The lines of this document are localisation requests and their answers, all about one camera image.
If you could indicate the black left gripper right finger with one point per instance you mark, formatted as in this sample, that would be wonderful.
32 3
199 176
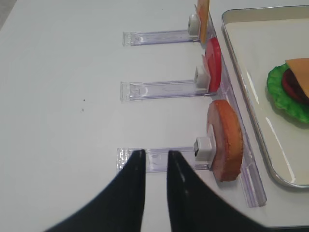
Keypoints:
194 207

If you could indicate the green lettuce on burger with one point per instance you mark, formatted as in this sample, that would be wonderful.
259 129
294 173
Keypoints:
282 100

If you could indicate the cheese slice on burger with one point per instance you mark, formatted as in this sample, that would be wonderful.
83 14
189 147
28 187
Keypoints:
300 68

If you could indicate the upright bun slice left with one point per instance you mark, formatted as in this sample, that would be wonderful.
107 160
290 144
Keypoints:
228 138

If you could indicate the white metal tray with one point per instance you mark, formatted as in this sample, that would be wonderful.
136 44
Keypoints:
260 39

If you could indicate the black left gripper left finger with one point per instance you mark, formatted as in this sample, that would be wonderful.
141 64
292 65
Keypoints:
118 208

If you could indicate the upright red tomato slice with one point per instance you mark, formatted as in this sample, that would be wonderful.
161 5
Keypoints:
213 62

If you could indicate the clear left food rack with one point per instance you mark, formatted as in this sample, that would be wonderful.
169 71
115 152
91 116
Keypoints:
201 154

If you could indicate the upright orange cheese slice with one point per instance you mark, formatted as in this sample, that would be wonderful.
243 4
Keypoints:
203 15

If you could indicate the tomato slice on burger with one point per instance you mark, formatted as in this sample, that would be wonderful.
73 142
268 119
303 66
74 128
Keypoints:
292 87

